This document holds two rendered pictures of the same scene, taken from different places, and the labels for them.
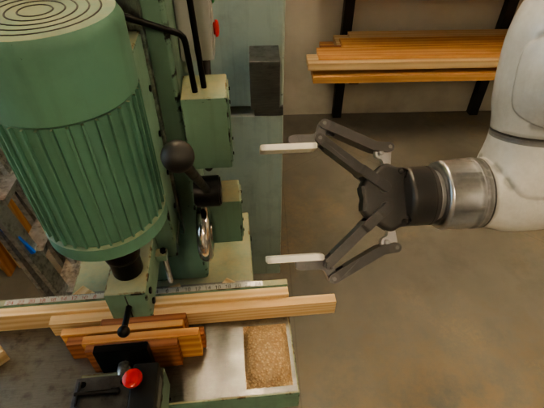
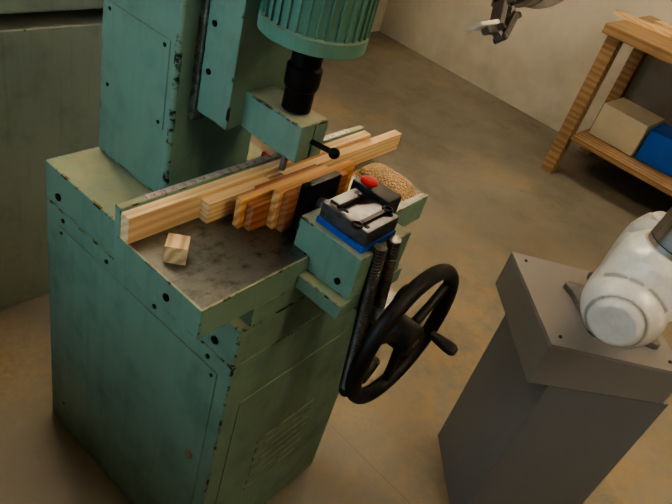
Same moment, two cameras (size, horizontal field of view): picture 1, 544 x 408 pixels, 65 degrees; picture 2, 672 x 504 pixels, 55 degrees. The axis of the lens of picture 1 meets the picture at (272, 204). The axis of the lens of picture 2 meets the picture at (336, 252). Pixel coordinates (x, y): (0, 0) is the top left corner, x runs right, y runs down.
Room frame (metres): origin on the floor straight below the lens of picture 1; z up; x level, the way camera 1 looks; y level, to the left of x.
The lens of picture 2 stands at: (-0.23, 0.98, 1.55)
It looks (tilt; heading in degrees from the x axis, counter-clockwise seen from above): 36 degrees down; 306
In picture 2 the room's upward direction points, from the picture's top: 17 degrees clockwise
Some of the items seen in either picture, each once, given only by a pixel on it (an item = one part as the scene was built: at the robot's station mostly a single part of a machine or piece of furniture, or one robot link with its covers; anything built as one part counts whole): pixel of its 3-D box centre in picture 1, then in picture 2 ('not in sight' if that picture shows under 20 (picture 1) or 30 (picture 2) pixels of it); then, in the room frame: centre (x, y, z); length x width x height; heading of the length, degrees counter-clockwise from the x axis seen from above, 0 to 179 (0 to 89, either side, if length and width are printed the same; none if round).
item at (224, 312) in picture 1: (197, 314); (314, 169); (0.48, 0.15, 0.92); 0.55 x 0.02 x 0.04; 95
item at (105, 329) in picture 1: (125, 335); (283, 194); (0.43, 0.28, 0.93); 0.22 x 0.01 x 0.06; 95
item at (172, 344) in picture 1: (136, 354); (313, 200); (0.38, 0.24, 0.94); 0.16 x 0.01 x 0.07; 95
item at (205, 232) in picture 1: (205, 231); not in sight; (0.61, 0.14, 1.02); 0.12 x 0.03 x 0.12; 5
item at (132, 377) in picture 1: (132, 378); (369, 181); (0.30, 0.21, 1.02); 0.03 x 0.03 x 0.01
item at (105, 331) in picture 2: not in sight; (199, 352); (0.59, 0.26, 0.35); 0.58 x 0.45 x 0.71; 5
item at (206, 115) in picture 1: (209, 122); not in sight; (0.70, 0.12, 1.22); 0.09 x 0.08 x 0.15; 5
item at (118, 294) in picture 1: (136, 276); (283, 126); (0.49, 0.25, 1.03); 0.14 x 0.07 x 0.09; 5
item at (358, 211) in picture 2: (115, 405); (365, 209); (0.27, 0.24, 0.99); 0.13 x 0.11 x 0.06; 95
